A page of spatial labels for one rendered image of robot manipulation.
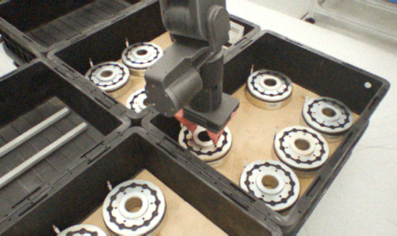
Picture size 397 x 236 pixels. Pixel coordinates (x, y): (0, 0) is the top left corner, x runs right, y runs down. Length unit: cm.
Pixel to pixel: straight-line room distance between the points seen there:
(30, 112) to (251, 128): 49
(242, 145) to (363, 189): 31
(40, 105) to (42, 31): 32
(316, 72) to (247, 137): 22
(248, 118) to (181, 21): 34
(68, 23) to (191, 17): 70
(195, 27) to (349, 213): 54
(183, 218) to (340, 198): 38
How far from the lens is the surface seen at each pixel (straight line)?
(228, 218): 52
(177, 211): 58
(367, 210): 81
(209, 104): 52
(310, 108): 72
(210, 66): 46
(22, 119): 80
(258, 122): 71
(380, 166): 89
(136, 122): 58
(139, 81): 81
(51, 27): 109
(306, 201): 50
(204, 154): 60
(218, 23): 43
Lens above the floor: 134
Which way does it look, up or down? 47 degrees down
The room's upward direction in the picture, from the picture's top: straight up
